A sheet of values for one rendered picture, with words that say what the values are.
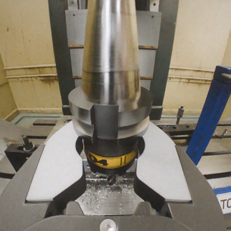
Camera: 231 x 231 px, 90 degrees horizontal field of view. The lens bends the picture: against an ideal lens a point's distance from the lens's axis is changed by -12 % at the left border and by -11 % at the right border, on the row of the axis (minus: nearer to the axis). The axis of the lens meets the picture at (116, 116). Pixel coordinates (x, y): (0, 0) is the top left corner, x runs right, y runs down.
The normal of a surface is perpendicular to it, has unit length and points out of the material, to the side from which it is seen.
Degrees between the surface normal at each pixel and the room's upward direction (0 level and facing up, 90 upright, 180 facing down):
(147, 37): 90
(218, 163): 0
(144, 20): 90
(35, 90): 88
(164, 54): 90
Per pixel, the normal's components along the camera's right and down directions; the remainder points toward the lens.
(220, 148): 0.02, -0.87
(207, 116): -1.00, 0.00
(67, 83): 0.02, 0.50
